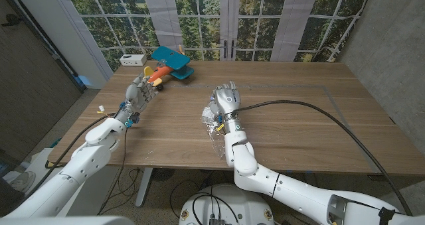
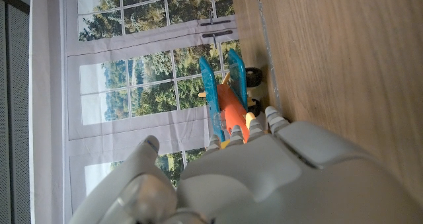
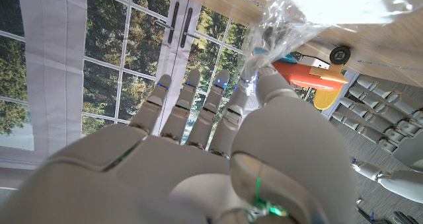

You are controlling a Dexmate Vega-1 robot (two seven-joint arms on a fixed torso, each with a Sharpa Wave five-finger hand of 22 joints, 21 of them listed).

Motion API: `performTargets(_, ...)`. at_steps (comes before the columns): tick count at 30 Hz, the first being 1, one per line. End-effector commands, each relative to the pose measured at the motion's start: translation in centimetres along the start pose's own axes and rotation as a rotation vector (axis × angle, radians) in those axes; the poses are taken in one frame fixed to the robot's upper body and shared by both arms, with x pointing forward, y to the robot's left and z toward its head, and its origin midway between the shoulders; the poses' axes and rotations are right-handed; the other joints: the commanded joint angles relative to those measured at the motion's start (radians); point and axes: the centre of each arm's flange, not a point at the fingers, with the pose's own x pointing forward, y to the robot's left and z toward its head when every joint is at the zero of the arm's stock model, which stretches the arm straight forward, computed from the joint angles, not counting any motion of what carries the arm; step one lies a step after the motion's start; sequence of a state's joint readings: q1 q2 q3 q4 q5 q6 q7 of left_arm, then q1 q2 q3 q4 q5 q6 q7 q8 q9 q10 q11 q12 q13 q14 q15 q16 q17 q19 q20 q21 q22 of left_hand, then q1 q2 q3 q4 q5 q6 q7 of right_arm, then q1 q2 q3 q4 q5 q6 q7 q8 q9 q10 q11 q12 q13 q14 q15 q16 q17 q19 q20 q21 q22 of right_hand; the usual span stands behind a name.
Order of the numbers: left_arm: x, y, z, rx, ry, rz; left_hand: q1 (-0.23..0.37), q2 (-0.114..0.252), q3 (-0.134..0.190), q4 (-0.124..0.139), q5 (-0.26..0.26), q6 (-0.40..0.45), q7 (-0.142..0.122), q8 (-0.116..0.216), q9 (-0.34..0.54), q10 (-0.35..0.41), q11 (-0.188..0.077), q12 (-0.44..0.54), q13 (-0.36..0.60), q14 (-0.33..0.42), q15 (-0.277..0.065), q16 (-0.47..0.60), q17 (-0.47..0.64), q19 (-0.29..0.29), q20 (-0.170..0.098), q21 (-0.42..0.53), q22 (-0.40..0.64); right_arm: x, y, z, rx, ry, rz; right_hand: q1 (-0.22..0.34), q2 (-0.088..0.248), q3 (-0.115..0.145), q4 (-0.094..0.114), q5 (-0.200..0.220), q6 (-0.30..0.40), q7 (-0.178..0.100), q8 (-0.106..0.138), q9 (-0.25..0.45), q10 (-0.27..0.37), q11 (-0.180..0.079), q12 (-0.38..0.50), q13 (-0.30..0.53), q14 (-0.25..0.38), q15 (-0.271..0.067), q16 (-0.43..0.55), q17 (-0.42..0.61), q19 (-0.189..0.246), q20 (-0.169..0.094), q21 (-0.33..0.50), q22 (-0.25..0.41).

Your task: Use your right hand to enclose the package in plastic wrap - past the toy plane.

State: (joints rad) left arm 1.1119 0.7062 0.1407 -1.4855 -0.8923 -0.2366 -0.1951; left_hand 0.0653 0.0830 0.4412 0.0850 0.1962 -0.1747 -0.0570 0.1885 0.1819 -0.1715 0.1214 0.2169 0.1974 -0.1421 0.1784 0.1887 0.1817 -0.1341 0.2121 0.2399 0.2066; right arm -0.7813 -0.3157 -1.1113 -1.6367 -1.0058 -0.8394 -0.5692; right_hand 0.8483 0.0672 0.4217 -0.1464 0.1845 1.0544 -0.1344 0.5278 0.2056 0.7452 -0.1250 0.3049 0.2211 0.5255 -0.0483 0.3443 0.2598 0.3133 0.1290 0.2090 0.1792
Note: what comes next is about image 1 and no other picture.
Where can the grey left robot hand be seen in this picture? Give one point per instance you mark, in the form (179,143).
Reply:
(137,95)

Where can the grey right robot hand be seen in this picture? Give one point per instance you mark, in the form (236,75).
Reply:
(227,100)

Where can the clear plastic wrap sheet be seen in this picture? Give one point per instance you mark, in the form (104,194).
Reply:
(217,140)

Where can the teal orange toy plane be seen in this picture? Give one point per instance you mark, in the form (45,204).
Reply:
(171,57)

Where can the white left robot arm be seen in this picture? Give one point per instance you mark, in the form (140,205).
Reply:
(76,172)

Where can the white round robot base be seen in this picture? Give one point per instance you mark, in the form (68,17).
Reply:
(229,205)

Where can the white power strip box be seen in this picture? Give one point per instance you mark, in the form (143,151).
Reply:
(133,60)

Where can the black round floor object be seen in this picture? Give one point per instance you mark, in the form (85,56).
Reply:
(162,174)

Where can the printed forest window backdrop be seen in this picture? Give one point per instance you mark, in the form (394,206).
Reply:
(199,19)

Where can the grey metal table leg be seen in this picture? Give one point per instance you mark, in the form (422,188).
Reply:
(144,188)

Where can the white floor sheet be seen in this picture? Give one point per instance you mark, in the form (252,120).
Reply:
(36,158)

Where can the white sneaker shoe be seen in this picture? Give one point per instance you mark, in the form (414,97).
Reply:
(21,180)

